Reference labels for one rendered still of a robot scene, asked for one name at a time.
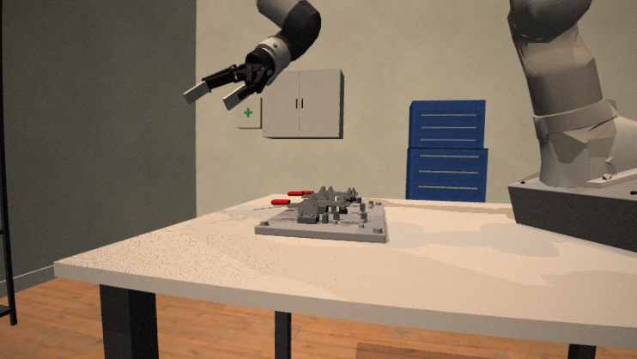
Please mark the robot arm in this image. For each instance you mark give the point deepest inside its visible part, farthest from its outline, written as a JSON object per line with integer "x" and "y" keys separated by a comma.
{"x": 583, "y": 142}

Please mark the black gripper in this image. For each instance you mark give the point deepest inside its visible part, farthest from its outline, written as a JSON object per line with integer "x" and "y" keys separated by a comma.
{"x": 259, "y": 61}

